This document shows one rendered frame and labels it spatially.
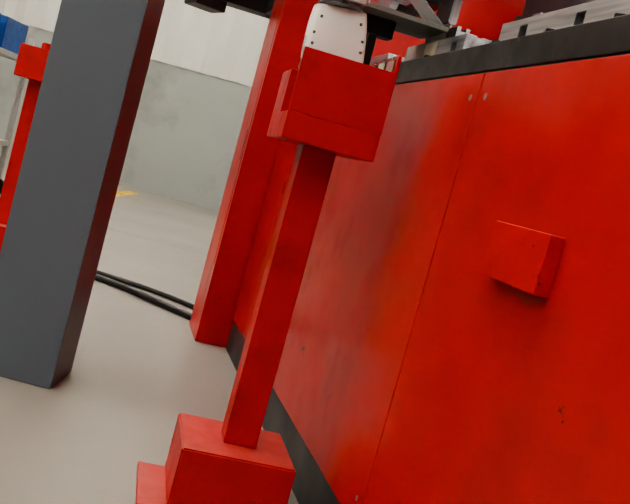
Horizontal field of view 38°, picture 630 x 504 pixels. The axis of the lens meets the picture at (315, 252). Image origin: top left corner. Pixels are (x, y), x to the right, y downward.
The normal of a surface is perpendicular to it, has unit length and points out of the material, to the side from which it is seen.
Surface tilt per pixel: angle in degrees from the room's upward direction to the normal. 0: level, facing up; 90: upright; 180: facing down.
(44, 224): 90
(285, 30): 90
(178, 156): 90
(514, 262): 90
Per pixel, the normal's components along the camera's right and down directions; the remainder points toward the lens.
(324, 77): 0.18, 0.13
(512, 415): -0.94, -0.24
